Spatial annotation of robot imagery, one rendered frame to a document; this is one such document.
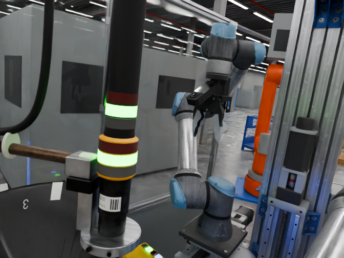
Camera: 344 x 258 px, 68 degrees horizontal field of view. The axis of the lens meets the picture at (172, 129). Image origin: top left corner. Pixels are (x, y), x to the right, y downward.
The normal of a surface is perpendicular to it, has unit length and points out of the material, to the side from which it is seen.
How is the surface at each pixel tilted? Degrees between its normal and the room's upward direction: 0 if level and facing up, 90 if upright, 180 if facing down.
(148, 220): 90
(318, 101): 90
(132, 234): 0
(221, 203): 90
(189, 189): 53
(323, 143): 90
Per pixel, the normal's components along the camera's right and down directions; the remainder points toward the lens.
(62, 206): 0.10, -0.54
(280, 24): -0.32, 0.14
